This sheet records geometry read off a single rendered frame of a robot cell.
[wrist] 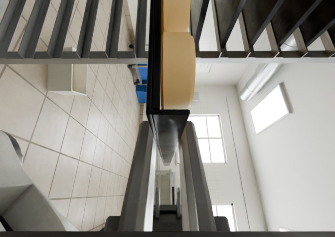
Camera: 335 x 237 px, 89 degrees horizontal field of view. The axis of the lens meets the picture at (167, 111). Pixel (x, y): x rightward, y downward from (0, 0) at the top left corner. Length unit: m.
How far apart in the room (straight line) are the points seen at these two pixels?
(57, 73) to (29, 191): 1.06
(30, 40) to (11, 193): 0.54
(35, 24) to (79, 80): 0.76
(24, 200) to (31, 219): 0.03
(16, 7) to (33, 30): 0.14
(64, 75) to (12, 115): 0.37
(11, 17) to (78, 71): 0.74
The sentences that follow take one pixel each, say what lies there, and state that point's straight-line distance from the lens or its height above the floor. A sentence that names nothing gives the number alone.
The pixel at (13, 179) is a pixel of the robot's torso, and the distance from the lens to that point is 0.35.
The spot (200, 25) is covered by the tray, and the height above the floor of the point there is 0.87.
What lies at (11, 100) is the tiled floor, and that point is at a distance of 1.16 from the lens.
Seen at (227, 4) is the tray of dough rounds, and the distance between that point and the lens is 0.60.
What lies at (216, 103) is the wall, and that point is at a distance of 5.38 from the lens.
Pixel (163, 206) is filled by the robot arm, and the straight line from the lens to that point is 0.49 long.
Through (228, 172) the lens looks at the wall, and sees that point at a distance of 4.83.
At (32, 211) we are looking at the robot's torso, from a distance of 0.36.
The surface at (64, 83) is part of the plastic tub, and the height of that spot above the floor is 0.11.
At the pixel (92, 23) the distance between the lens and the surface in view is 0.73.
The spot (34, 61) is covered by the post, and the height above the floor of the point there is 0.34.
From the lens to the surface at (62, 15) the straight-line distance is 0.78.
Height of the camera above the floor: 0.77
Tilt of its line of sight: level
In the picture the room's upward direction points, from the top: 90 degrees clockwise
